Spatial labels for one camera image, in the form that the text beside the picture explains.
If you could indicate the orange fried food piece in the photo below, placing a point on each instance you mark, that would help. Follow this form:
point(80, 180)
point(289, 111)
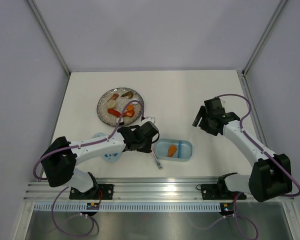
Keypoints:
point(171, 151)

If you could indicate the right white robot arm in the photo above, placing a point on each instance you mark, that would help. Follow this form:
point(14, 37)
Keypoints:
point(271, 173)

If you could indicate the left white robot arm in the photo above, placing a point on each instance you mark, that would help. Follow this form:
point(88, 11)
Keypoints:
point(60, 160)

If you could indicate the aluminium frame post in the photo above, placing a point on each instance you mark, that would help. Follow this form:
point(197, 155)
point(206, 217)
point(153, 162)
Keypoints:
point(265, 35)
point(48, 36)

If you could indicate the terrazzo pattern lunch box lid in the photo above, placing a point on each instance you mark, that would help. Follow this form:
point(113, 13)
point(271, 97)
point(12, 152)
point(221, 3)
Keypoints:
point(108, 157)

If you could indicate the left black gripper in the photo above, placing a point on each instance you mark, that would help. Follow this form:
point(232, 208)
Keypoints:
point(147, 149)

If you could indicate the speckled round plate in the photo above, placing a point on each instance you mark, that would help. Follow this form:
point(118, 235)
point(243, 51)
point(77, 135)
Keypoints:
point(121, 105)

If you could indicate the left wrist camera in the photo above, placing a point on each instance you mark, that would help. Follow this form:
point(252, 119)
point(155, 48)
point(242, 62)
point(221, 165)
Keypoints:
point(150, 119)

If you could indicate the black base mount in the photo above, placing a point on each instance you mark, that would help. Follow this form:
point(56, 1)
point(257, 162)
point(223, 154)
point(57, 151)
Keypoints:
point(211, 192)
point(104, 192)

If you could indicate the white slotted cable duct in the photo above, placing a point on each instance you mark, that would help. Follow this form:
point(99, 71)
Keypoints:
point(136, 207)

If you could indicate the red sausage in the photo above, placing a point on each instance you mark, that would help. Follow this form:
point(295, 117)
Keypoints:
point(114, 112)

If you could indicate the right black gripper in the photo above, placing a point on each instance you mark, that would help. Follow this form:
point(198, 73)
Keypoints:
point(202, 113)

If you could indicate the right aluminium frame post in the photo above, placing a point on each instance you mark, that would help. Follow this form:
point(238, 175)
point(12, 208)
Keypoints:
point(265, 35)

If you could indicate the beige mushroom piece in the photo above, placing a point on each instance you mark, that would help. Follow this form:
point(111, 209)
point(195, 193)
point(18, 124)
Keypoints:
point(111, 104)

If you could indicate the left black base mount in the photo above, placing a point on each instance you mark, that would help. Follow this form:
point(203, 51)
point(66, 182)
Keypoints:
point(104, 192)

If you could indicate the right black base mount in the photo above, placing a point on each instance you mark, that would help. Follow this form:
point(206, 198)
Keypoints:
point(211, 192)

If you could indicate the pink ham slice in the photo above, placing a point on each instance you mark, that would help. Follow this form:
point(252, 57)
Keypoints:
point(115, 96)

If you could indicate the aluminium rail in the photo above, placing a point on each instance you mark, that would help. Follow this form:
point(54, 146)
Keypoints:
point(162, 189)

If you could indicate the blue lunch box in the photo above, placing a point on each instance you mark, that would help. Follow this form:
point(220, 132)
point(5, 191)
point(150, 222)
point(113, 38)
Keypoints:
point(184, 153)

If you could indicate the left aluminium frame post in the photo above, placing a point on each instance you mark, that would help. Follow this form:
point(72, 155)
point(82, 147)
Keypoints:
point(48, 36)

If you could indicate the orange carrot pieces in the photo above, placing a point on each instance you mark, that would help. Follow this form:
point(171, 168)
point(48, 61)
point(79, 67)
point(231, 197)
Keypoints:
point(129, 111)

